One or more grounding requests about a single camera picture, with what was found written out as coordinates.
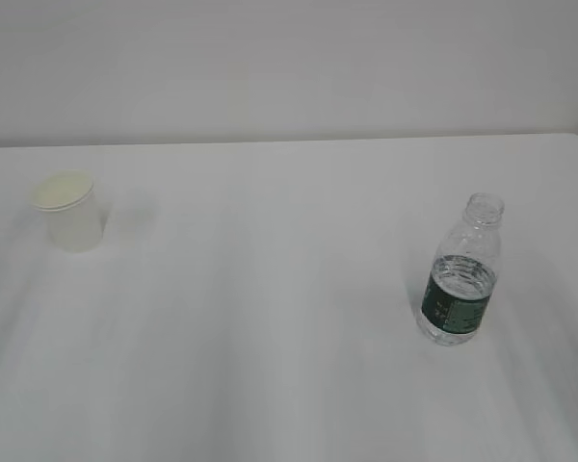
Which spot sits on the white paper cup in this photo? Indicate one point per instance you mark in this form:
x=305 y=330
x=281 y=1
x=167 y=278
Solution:
x=67 y=201

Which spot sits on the clear water bottle green label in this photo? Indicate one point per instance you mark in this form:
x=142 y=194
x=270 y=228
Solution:
x=464 y=273

